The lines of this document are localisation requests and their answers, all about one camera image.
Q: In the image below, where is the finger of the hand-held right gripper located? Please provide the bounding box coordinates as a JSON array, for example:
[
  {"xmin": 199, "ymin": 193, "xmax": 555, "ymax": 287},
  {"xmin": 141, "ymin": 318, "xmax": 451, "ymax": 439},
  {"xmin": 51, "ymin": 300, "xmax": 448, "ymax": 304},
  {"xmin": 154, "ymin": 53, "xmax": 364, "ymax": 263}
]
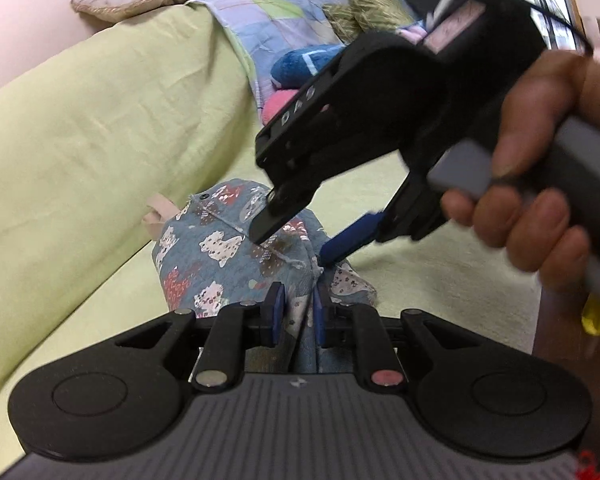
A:
[
  {"xmin": 249, "ymin": 160, "xmax": 326, "ymax": 247},
  {"xmin": 319, "ymin": 170, "xmax": 448, "ymax": 267}
]

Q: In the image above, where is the red cord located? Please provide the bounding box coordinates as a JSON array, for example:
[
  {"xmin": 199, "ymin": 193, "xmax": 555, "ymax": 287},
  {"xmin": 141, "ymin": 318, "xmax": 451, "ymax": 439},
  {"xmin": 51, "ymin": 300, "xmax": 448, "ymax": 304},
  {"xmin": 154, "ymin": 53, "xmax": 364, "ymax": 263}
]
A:
[{"xmin": 577, "ymin": 450, "xmax": 600, "ymax": 480}]

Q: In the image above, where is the green knitted cushion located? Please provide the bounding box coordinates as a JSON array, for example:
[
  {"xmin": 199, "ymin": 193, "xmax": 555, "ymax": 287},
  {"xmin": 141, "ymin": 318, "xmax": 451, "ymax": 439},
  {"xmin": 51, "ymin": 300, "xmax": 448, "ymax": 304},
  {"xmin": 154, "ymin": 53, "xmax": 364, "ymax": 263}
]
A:
[{"xmin": 322, "ymin": 0, "xmax": 413, "ymax": 43}]

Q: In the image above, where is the person's right hand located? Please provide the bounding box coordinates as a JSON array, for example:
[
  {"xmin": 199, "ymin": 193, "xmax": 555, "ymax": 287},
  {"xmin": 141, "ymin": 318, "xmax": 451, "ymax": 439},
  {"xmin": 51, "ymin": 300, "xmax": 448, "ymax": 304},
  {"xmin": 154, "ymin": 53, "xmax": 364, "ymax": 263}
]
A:
[{"xmin": 440, "ymin": 50, "xmax": 600, "ymax": 291}]

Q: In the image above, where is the blue patterned cat sock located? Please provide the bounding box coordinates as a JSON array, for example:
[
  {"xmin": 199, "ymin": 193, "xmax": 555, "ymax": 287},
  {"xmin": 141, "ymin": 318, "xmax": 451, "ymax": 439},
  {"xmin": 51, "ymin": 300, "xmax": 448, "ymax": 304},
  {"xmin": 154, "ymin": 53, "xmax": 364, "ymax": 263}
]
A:
[{"xmin": 141, "ymin": 177, "xmax": 378, "ymax": 376}]

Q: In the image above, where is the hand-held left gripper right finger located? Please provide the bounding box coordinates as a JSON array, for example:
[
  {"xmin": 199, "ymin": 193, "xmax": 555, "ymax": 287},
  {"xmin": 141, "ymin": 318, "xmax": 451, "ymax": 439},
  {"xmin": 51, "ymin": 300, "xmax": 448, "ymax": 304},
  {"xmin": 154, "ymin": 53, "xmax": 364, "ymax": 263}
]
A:
[{"xmin": 311, "ymin": 284, "xmax": 481, "ymax": 392}]

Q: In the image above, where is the pastel patchwork quilt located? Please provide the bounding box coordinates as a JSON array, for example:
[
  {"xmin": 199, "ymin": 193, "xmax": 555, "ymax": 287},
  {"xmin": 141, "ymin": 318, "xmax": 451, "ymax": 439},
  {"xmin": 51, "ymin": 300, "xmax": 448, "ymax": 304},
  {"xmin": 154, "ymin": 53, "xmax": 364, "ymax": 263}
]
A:
[{"xmin": 190, "ymin": 0, "xmax": 351, "ymax": 111}]

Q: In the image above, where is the light green sofa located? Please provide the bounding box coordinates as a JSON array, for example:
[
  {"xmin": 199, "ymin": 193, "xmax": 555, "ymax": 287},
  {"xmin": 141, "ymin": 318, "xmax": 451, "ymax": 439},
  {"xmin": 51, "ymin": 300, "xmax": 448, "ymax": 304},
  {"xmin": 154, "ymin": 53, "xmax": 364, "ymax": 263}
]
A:
[{"xmin": 0, "ymin": 2, "xmax": 543, "ymax": 461}]

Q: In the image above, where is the dark blue fleece blanket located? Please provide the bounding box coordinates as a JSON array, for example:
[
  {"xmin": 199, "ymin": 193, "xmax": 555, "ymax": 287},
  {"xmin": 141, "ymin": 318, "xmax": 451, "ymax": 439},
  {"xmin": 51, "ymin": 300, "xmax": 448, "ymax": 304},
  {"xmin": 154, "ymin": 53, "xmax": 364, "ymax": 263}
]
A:
[{"xmin": 271, "ymin": 45, "xmax": 346, "ymax": 88}]

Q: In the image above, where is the black cable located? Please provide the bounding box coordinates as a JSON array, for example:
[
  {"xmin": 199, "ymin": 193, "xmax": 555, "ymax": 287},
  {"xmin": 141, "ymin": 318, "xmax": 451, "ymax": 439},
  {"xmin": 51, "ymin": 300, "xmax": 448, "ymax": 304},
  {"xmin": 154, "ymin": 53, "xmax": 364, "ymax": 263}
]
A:
[{"xmin": 527, "ymin": 2, "xmax": 596, "ymax": 56}]

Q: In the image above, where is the pink ribbed blanket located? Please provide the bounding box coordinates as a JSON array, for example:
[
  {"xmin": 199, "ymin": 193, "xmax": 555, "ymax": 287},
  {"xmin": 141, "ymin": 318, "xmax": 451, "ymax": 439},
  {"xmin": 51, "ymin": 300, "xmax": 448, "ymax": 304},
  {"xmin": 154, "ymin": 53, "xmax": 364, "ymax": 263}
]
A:
[{"xmin": 261, "ymin": 89, "xmax": 301, "ymax": 125}]

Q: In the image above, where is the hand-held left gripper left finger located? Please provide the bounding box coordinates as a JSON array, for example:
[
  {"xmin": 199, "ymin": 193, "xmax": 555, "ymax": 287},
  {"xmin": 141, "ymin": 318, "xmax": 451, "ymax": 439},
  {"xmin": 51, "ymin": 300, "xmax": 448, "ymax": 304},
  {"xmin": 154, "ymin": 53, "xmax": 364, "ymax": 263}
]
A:
[{"xmin": 114, "ymin": 282, "xmax": 287, "ymax": 393}]

